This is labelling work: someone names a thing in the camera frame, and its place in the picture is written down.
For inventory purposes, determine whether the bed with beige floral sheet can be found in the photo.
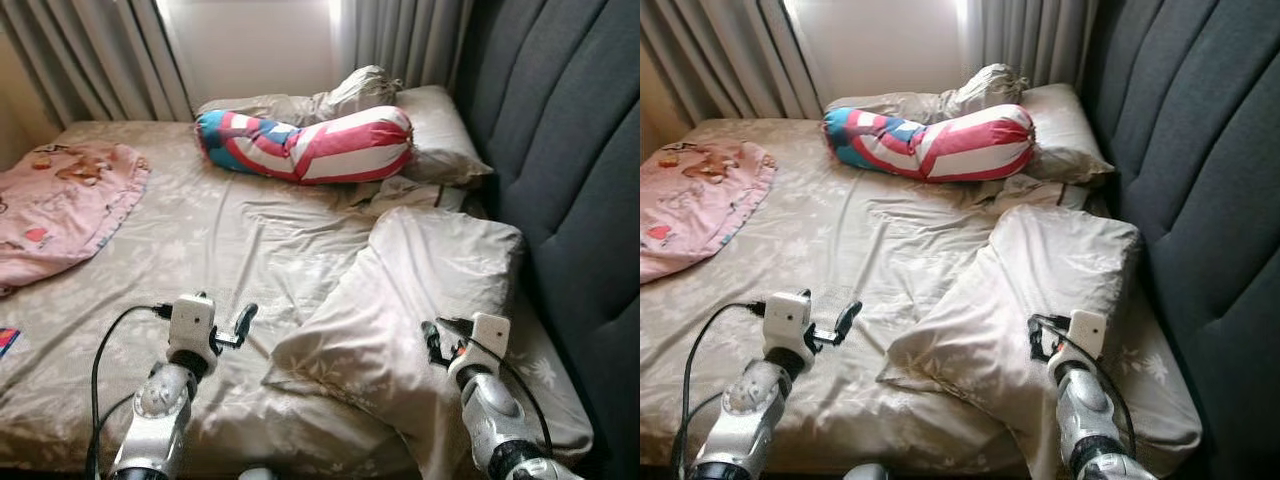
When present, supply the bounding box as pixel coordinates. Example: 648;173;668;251
640;118;1206;480
0;120;601;480

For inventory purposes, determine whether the grey pleated curtain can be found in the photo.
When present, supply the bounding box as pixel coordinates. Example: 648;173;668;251
965;0;1101;91
0;0;191;126
640;0;826;126
335;0;471;96

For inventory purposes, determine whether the pink cartoon print blanket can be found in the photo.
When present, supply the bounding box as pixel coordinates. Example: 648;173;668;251
0;140;151;296
640;140;779;286

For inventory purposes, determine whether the flat beige pillow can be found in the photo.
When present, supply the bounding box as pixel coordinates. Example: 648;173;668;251
1020;83;1116;186
395;85;496;186

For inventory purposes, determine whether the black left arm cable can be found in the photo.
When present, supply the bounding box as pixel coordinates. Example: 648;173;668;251
670;300;769;480
88;303;173;480

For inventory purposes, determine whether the crumpled beige pillow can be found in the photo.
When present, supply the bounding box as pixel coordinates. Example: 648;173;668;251
825;63;1031;123
195;65;401;126

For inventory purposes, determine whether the dark grey upholstered headboard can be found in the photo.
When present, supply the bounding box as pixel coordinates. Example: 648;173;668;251
455;0;641;471
1085;0;1280;480

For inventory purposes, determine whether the red white blue striped bolster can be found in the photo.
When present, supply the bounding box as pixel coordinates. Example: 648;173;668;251
822;103;1038;183
195;105;414;186

